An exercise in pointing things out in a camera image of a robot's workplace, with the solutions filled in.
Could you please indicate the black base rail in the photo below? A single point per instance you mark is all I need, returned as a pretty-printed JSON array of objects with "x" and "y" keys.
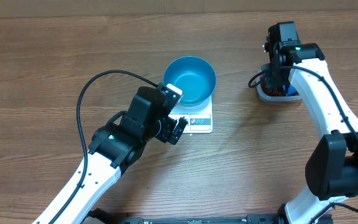
[{"x": 99, "y": 216}]

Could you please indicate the white digital kitchen scale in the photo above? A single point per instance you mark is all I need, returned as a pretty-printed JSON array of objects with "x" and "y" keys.
[{"x": 199, "y": 117}]

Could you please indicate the red adzuki beans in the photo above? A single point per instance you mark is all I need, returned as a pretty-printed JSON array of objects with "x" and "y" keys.
[{"x": 278, "y": 91}]

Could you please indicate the clear plastic container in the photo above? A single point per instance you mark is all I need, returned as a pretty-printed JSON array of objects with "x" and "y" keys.
[{"x": 272, "y": 97}]

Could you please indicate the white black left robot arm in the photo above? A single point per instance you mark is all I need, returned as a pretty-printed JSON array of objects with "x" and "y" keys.
[{"x": 113, "y": 148}]

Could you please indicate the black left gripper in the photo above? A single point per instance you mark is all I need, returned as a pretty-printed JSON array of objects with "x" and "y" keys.
[{"x": 165, "y": 132}]

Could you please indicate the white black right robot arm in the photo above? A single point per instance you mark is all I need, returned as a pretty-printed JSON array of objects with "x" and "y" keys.
[{"x": 331, "y": 172}]

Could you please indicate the teal metal bowl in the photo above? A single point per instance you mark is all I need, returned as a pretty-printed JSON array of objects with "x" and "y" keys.
[{"x": 194, "y": 76}]

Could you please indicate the blue plastic measuring scoop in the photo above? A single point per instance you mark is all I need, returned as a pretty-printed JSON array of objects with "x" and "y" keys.
[{"x": 290, "y": 91}]

